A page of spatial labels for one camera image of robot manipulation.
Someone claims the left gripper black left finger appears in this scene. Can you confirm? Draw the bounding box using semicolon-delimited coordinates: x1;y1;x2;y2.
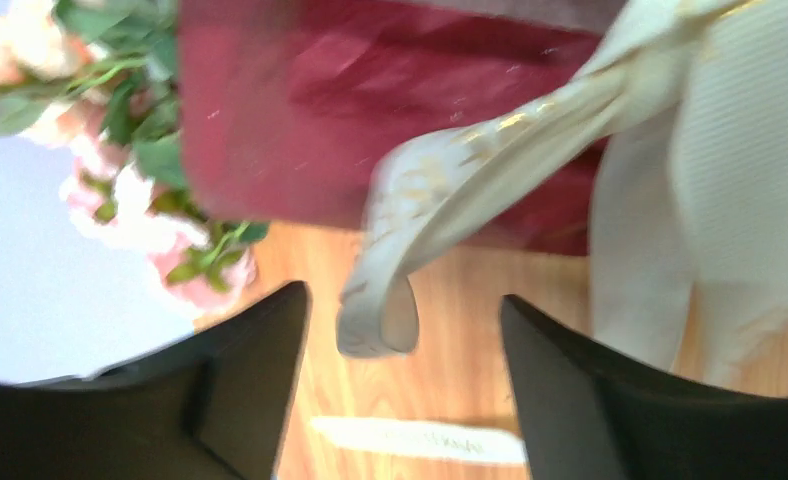
0;281;310;480

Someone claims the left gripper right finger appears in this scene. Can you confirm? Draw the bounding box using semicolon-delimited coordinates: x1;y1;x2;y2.
500;295;788;480

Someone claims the cream printed ribbon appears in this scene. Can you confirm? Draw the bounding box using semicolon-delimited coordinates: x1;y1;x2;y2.
312;1;788;464

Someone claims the dark red wrapping paper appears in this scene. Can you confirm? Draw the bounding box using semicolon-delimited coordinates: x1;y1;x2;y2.
179;0;621;229

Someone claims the pink rose stem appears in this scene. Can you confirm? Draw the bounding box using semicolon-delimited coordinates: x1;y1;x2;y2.
59;134;258;319

